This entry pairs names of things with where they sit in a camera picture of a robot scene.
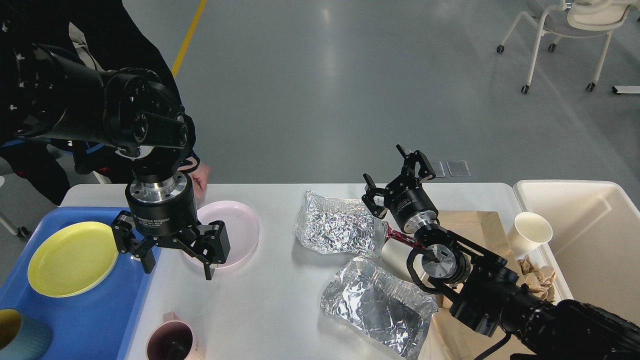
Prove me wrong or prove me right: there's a crumpled foil tray upper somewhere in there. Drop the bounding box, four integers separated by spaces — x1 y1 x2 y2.
294 190 387 258

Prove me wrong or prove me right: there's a person's hand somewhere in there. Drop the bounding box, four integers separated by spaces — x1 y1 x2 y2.
189 162 211 198

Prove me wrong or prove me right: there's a brown paper bag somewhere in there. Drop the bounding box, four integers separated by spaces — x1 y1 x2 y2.
430 210 524 360

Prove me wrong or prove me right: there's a yellow plate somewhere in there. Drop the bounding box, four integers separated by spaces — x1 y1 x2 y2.
27 221 119 298

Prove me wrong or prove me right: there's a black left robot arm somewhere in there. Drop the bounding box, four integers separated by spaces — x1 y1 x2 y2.
1 38 230 280

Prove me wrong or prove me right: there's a person in black clothes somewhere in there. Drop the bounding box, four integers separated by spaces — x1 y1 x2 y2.
1 0 201 206

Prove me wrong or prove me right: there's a crumpled foil tray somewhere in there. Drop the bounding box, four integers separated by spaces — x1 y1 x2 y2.
320 256 439 360
294 190 387 258

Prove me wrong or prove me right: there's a pink plate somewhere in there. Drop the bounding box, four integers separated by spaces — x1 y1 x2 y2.
197 200 260 270

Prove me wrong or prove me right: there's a white paper cup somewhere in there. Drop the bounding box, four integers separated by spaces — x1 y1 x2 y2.
507 211 553 260

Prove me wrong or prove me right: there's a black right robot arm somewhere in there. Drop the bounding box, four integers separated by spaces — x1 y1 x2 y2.
362 145 640 360

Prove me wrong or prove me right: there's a blue plastic tray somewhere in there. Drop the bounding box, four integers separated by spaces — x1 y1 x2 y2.
0 207 152 360

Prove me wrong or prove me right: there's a teal mug yellow inside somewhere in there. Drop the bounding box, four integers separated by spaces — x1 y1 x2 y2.
0 309 53 360

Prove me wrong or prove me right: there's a white plastic bin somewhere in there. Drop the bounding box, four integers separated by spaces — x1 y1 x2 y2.
514 180 640 324

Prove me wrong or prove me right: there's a white chair on casters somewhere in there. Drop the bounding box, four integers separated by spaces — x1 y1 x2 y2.
496 0 639 94

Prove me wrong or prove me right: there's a pink ribbed mug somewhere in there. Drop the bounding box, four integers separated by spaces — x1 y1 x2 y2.
145 312 206 360

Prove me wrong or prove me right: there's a crumpled brown paper ball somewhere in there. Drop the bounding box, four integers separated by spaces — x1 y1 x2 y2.
518 255 557 303

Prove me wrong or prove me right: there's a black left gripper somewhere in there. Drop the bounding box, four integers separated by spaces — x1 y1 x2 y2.
110 172 231 281

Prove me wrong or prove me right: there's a crumpled foil tray lower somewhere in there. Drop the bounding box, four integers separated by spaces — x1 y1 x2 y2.
320 256 439 360

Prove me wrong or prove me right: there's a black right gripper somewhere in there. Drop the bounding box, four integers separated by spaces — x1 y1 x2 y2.
362 145 439 234

